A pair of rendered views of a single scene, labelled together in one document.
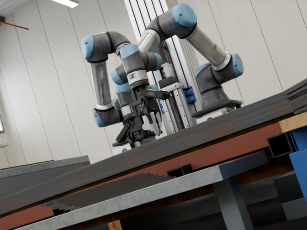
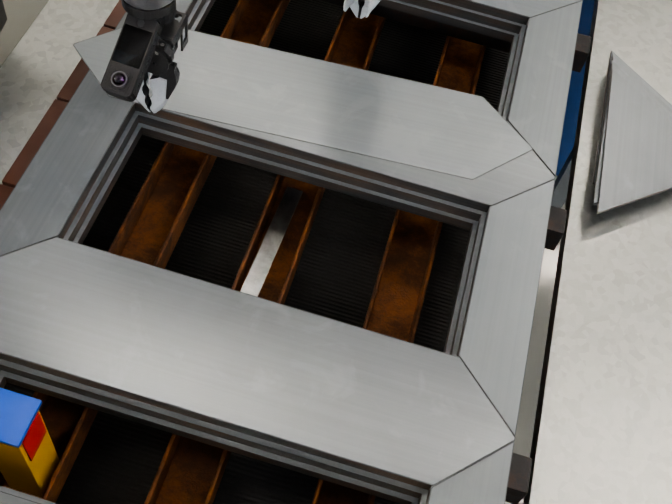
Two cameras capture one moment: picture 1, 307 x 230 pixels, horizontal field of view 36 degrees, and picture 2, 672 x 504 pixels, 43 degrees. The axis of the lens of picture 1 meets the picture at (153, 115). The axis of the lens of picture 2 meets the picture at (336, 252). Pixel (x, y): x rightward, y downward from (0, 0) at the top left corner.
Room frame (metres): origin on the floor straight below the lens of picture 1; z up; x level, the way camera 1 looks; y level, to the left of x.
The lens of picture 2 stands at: (2.20, 1.02, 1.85)
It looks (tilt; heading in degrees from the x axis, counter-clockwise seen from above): 56 degrees down; 244
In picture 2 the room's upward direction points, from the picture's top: 13 degrees clockwise
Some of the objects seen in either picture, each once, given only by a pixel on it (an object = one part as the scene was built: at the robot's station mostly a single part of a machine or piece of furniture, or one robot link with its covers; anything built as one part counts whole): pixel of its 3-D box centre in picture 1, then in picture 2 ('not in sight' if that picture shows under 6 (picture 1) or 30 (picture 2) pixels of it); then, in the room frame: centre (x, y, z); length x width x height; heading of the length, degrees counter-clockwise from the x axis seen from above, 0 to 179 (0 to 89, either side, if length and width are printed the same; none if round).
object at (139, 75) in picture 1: (137, 79); not in sight; (1.75, 0.02, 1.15); 0.08 x 0.08 x 0.05
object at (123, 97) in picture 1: (125, 95); not in sight; (2.10, 0.09, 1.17); 0.09 x 0.08 x 0.11; 17
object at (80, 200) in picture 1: (86, 198); (654, 139); (1.23, 0.23, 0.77); 0.45 x 0.20 x 0.04; 59
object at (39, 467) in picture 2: not in sight; (22, 449); (2.34, 0.57, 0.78); 0.05 x 0.05 x 0.19; 59
